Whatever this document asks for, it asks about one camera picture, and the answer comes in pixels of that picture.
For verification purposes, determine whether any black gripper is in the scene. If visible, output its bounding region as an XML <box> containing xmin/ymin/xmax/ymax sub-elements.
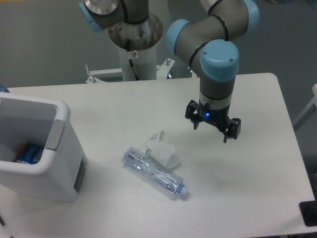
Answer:
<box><xmin>185</xmin><ymin>100</ymin><xmax>241</xmax><ymax>143</ymax></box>

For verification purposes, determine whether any white paper wrapper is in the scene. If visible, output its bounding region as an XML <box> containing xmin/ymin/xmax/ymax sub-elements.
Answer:
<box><xmin>141</xmin><ymin>129</ymin><xmax>181</xmax><ymax>171</ymax></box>

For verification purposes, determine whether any clear plastic water bottle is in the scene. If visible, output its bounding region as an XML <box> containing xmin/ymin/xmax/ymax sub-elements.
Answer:
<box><xmin>122</xmin><ymin>147</ymin><xmax>189</xmax><ymax>200</ymax></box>

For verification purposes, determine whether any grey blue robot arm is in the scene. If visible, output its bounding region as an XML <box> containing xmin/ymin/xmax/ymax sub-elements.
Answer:
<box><xmin>79</xmin><ymin>0</ymin><xmax>260</xmax><ymax>140</ymax></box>

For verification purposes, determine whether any white trash can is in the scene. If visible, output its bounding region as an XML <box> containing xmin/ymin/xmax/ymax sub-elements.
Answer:
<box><xmin>0</xmin><ymin>93</ymin><xmax>87</xmax><ymax>201</ymax></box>

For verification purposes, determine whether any black clamp at table edge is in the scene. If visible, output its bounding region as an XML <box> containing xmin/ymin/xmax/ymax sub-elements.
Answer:
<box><xmin>299</xmin><ymin>200</ymin><xmax>317</xmax><ymax>227</ymax></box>

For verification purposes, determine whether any blue packaging in bin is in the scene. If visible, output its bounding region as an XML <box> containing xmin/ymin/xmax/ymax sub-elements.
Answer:
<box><xmin>14</xmin><ymin>143</ymin><xmax>44</xmax><ymax>165</ymax></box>

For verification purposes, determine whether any blue object at left edge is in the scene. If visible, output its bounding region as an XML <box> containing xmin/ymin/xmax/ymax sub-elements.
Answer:
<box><xmin>0</xmin><ymin>84</ymin><xmax>10</xmax><ymax>93</ymax></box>

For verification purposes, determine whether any white frame at right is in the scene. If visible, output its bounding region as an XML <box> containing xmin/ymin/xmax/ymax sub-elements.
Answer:
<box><xmin>293</xmin><ymin>84</ymin><xmax>317</xmax><ymax>131</ymax></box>

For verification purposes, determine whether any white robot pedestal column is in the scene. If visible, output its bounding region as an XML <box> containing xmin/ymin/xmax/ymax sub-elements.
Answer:
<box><xmin>108</xmin><ymin>13</ymin><xmax>163</xmax><ymax>68</ymax></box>

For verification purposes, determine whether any black cable on pedestal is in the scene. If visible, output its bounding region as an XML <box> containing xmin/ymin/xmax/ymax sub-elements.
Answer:
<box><xmin>126</xmin><ymin>38</ymin><xmax>140</xmax><ymax>81</ymax></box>

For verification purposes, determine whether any white pedestal base frame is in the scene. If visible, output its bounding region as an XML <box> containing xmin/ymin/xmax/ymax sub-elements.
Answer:
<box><xmin>86</xmin><ymin>58</ymin><xmax>198</xmax><ymax>83</ymax></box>

